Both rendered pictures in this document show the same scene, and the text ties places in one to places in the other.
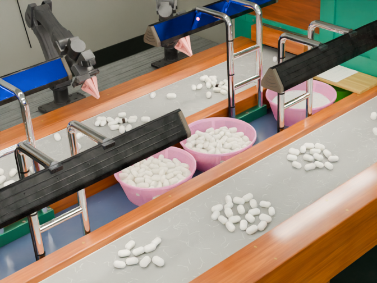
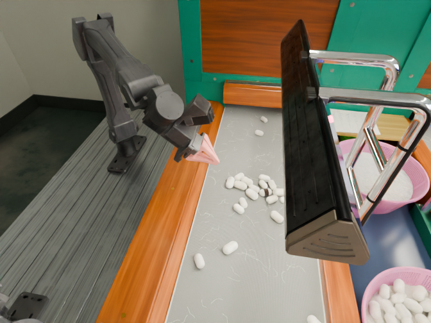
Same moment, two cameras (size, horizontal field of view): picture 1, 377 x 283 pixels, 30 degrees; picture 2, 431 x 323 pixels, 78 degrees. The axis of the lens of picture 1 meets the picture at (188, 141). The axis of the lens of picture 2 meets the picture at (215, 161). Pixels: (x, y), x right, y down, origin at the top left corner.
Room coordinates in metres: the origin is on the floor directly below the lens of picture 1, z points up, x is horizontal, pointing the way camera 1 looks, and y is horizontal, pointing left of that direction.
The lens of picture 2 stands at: (2.28, 0.28, 1.30)
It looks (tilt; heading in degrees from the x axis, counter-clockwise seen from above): 43 degrees down; 320
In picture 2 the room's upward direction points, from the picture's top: straight up
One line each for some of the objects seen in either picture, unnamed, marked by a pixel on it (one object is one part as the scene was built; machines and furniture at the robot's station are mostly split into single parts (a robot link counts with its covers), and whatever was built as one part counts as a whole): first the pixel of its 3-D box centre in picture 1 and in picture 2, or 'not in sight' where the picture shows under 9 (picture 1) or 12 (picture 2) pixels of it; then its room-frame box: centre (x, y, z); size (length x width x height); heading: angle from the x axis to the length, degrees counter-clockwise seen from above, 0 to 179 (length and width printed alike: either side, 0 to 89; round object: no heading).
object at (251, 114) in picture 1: (230, 62); (326, 167); (2.44, -0.17, 0.90); 0.20 x 0.19 x 0.45; 130
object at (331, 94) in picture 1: (300, 104); (370, 177); (2.40, -0.44, 0.72); 0.27 x 0.27 x 0.10
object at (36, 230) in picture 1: (73, 213); not in sight; (1.51, 0.31, 0.90); 0.20 x 0.19 x 0.45; 130
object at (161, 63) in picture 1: (170, 53); (126, 145); (3.04, 0.05, 0.71); 0.20 x 0.07 x 0.08; 130
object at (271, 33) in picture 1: (280, 38); (264, 94); (2.84, -0.42, 0.83); 0.30 x 0.06 x 0.07; 40
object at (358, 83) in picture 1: (336, 75); (360, 124); (2.54, -0.60, 0.77); 0.33 x 0.15 x 0.01; 40
